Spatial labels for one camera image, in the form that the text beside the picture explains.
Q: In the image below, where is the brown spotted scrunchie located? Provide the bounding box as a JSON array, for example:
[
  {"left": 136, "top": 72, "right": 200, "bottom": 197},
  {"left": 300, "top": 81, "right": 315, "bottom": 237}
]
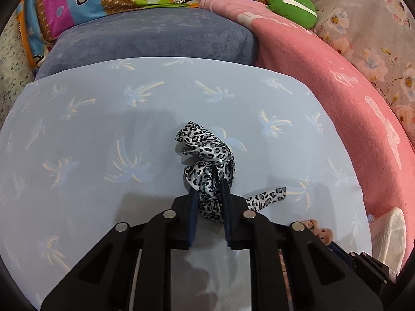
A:
[{"left": 301, "top": 219, "right": 333, "bottom": 246}]

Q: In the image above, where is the leopard print hair ribbon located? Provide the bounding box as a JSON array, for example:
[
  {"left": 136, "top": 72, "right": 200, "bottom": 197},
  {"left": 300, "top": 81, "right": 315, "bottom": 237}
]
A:
[{"left": 174, "top": 120, "right": 288, "bottom": 223}]

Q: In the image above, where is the white speckled curtain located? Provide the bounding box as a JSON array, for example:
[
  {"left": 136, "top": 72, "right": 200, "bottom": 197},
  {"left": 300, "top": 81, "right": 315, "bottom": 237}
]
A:
[{"left": 0, "top": 11, "right": 34, "bottom": 126}]

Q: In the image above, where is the pink towel blanket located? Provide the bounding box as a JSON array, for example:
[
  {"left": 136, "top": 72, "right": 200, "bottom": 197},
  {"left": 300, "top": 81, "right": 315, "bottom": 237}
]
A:
[{"left": 199, "top": 0, "right": 414, "bottom": 260}]

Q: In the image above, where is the grey floral bedsheet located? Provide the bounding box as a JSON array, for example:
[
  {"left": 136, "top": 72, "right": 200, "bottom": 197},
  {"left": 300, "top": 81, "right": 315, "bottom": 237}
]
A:
[{"left": 311, "top": 0, "right": 414, "bottom": 140}]

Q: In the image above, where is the dark blue velvet cushion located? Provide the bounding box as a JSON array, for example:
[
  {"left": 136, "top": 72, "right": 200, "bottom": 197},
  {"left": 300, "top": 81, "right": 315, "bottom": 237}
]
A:
[{"left": 36, "top": 8, "right": 258, "bottom": 79}]

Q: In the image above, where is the green round plush cushion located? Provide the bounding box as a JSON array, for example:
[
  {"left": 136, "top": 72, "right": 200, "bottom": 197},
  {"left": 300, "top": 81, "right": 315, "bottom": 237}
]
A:
[{"left": 268, "top": 0, "right": 318, "bottom": 30}]

